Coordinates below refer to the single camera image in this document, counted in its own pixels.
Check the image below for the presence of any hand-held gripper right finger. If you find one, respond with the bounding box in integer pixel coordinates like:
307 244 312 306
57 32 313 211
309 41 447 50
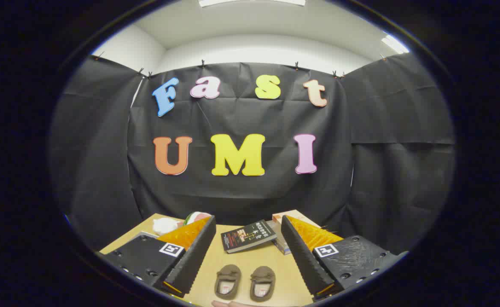
281 214 408 302

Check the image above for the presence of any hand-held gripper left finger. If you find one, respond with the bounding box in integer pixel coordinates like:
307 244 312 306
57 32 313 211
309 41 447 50
98 215 216 298

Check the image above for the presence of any brown fuzzy shoe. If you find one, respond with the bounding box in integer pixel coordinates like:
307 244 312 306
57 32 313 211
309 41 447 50
250 266 276 303
214 264 242 301

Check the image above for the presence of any cream fabric storage box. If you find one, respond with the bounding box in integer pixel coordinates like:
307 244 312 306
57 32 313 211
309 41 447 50
122 231 160 240

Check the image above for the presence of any watermelon slice plush toy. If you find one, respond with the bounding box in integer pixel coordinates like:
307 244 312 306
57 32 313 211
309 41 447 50
183 212 211 226

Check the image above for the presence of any tan book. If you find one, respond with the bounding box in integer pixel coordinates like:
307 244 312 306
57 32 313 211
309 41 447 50
267 210 321 255

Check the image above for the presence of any white plush toy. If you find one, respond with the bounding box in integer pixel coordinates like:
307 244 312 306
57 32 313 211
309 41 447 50
153 217 182 236

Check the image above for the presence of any black paperback book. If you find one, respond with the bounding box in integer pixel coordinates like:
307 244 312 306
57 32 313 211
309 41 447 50
221 220 277 254

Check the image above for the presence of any ceiling light panel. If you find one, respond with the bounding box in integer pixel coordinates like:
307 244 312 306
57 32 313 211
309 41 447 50
199 0 306 7
381 35 409 54

